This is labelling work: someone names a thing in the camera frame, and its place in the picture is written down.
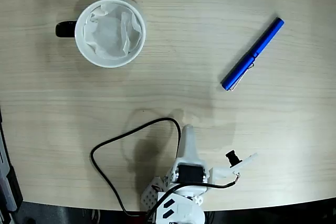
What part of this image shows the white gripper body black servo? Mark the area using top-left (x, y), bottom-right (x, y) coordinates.
top-left (167, 157), bottom-right (215, 191)

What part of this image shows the blue pen with metal clip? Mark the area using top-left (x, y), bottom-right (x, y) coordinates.
top-left (221, 17), bottom-right (285, 92)

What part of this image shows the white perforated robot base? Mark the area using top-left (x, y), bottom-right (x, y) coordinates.
top-left (141, 176), bottom-right (166, 211)

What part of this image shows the crumpled white paper tissue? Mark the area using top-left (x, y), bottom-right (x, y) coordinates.
top-left (82, 2), bottom-right (142, 60)

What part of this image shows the grey and black equipment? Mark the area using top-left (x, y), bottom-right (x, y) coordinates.
top-left (0, 105), bottom-right (24, 224)

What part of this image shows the wrist camera on white mount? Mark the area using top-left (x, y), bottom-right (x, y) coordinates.
top-left (209, 150), bottom-right (258, 183)

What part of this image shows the black camera cable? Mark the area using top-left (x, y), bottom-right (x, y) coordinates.
top-left (90, 117), bottom-right (241, 218)

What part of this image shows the white mug with black handle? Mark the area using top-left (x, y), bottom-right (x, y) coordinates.
top-left (55, 0), bottom-right (146, 69)

